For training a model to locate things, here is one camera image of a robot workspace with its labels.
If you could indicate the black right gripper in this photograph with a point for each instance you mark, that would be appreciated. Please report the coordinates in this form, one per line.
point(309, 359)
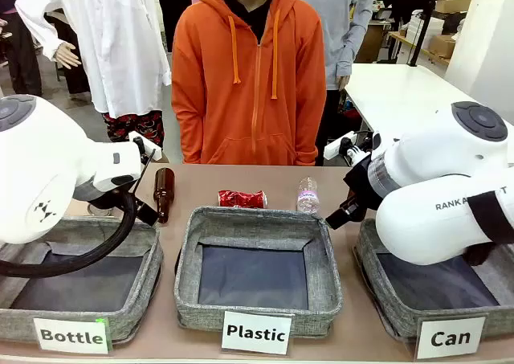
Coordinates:
point(361, 187)

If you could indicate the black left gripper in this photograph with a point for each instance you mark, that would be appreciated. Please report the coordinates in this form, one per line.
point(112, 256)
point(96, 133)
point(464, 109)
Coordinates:
point(146, 213)

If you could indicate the brown glass bottle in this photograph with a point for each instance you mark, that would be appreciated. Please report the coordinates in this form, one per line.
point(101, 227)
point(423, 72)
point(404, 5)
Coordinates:
point(164, 191)

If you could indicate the small purple-label plastic bottle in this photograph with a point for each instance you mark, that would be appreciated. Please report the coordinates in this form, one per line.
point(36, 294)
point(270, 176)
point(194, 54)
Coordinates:
point(308, 201)

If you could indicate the crushed red can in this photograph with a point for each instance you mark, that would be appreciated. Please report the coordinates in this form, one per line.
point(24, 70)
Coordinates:
point(241, 199)

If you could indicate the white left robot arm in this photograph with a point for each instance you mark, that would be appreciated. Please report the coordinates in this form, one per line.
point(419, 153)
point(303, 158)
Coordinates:
point(44, 167)

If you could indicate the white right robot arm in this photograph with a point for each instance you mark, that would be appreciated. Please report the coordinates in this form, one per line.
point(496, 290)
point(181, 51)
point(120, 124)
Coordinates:
point(425, 219)

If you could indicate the grey basket labelled Bottle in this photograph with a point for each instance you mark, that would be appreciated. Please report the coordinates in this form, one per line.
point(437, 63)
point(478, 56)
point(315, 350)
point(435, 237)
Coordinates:
point(132, 324)

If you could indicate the grey basket labelled Can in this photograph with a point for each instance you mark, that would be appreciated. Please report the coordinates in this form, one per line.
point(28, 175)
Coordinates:
point(401, 320)

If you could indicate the grey basket labelled Plastic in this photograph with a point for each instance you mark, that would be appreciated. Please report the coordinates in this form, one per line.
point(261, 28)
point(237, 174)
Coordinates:
point(257, 320)

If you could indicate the white Can label card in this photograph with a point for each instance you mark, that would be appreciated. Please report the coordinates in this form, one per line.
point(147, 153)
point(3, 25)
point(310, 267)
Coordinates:
point(449, 338)

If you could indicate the red floral shorts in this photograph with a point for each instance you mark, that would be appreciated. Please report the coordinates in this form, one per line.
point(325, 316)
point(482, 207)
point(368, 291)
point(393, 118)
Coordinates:
point(136, 125)

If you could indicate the white Plastic label card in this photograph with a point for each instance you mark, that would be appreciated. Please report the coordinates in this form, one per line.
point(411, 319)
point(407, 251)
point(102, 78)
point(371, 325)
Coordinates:
point(257, 334)

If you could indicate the white Bottle label card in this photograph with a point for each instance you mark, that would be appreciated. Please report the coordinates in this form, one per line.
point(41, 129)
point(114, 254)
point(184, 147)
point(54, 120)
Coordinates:
point(72, 336)

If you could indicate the person in orange hoodie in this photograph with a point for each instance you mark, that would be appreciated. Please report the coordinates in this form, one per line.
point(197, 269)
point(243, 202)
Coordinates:
point(225, 78)

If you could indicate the mannequin in white shirt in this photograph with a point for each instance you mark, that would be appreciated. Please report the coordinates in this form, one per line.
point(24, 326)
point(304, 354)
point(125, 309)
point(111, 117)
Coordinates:
point(120, 38)

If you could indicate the background person in dark clothes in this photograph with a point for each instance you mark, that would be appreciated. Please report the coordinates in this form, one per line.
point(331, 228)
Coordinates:
point(22, 58)

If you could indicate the large cardboard box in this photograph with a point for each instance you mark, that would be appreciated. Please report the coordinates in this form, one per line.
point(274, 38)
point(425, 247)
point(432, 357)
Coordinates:
point(441, 46)

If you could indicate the black stand pole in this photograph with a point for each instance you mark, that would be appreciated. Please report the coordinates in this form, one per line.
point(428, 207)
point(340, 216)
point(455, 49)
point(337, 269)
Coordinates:
point(425, 22)

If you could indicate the small cardboard box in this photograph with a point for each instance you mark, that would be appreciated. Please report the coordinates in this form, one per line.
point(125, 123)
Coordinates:
point(454, 4)

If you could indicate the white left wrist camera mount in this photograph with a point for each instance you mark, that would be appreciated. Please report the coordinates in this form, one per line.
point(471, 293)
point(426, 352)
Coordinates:
point(150, 147)

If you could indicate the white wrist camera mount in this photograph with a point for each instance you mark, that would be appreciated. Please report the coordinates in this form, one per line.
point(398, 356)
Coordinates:
point(150, 147)
point(335, 147)

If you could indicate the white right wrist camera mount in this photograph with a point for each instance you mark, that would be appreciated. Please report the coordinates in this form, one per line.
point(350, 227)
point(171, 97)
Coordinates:
point(335, 147)

